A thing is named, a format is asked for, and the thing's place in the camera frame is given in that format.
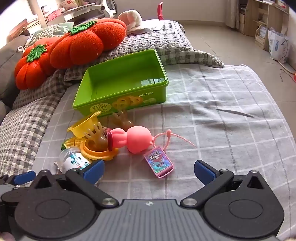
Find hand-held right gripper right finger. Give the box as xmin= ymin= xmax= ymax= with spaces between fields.
xmin=179 ymin=159 xmax=269 ymax=208

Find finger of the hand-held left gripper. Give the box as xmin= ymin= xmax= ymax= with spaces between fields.
xmin=0 ymin=171 xmax=36 ymax=188

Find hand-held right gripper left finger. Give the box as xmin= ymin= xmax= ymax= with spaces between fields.
xmin=30 ymin=159 xmax=119 ymax=208

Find orange toy pot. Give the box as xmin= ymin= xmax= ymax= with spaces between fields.
xmin=80 ymin=137 xmax=119 ymax=161

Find clear cotton swab jar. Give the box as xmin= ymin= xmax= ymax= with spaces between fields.
xmin=58 ymin=148 xmax=103 ymax=186

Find light rubber hand toy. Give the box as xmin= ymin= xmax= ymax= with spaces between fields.
xmin=84 ymin=122 xmax=109 ymax=151

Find toy corn cob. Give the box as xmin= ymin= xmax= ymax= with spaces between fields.
xmin=61 ymin=137 xmax=85 ymax=150

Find yellow toy pot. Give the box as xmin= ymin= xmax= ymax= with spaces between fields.
xmin=67 ymin=111 xmax=103 ymax=140

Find pink card keychain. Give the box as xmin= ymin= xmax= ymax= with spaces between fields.
xmin=144 ymin=130 xmax=197 ymax=178

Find pink pig toy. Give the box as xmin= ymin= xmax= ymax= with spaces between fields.
xmin=107 ymin=125 xmax=154 ymax=154

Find green plastic box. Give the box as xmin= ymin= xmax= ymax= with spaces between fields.
xmin=72 ymin=49 xmax=169 ymax=117

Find grey grid bedsheet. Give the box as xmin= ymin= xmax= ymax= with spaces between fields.
xmin=32 ymin=64 xmax=296 ymax=241

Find small orange tomato cushion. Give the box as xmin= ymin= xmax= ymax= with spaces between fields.
xmin=14 ymin=37 xmax=70 ymax=90

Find grey sofa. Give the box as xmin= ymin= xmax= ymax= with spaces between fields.
xmin=0 ymin=35 xmax=30 ymax=121

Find large orange tomato cushion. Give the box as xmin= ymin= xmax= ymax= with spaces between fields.
xmin=50 ymin=18 xmax=127 ymax=69

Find grey checked quilt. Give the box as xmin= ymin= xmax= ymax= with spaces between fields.
xmin=0 ymin=20 xmax=225 ymax=177

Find white paper bag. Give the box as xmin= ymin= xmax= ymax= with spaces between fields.
xmin=268 ymin=28 xmax=289 ymax=62

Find leaf pattern pillow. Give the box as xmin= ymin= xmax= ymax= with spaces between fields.
xmin=24 ymin=22 xmax=74 ymax=50

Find stack of books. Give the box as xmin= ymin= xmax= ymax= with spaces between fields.
xmin=8 ymin=17 xmax=40 ymax=39

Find white paper sheets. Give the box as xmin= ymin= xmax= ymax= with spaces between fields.
xmin=126 ymin=20 xmax=166 ymax=33

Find pink and white plush toy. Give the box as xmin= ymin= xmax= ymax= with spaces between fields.
xmin=117 ymin=9 xmax=142 ymax=32

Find beige curtain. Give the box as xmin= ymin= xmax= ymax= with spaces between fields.
xmin=225 ymin=0 xmax=241 ymax=29

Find wooden bookshelf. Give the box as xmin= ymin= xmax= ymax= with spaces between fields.
xmin=238 ymin=0 xmax=289 ymax=50

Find black floor cable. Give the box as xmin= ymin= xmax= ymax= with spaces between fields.
xmin=279 ymin=68 xmax=296 ymax=82

